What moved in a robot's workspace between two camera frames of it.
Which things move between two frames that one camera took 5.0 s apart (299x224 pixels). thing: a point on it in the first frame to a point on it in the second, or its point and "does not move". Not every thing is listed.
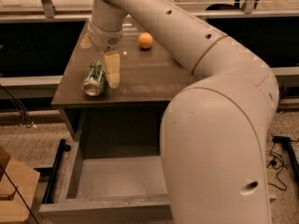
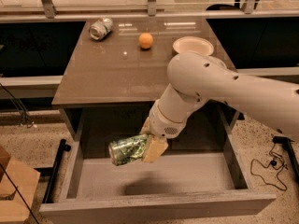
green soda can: (94, 78) to (128, 149)
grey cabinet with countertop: (149, 73) does not move
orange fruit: (145, 40) does not move
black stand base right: (285, 141) does not move
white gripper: (104, 40) to (161, 124)
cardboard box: (19, 184) does not move
